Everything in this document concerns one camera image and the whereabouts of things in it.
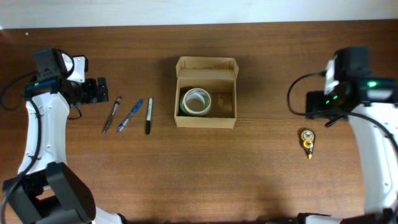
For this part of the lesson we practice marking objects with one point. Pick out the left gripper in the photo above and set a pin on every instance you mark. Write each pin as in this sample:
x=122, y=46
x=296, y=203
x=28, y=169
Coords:
x=101, y=89

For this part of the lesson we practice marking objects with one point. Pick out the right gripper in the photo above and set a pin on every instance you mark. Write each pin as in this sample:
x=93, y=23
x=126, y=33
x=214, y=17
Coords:
x=314, y=104

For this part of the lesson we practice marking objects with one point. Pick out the green tape roll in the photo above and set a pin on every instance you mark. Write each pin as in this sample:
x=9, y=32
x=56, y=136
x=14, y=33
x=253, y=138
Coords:
x=186, y=107

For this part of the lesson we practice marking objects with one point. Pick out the white masking tape roll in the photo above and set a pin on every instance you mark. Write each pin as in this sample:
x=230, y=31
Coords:
x=196, y=102

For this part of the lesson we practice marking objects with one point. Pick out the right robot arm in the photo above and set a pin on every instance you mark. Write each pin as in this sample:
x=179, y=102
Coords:
x=369, y=104

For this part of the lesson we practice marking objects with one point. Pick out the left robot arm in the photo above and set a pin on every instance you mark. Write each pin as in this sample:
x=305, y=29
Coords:
x=45, y=189

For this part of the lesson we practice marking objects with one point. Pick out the black gel pen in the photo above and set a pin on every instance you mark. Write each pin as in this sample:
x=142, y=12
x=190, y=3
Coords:
x=112, y=114

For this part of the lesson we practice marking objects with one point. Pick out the blue gel pen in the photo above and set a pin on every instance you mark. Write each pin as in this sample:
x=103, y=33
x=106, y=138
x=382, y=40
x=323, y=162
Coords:
x=124, y=123

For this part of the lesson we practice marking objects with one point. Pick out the black sharpie marker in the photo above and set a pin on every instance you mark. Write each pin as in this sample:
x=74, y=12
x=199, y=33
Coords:
x=149, y=116

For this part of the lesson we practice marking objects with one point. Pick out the open cardboard box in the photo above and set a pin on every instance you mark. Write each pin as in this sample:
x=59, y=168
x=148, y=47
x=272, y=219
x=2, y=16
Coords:
x=206, y=92

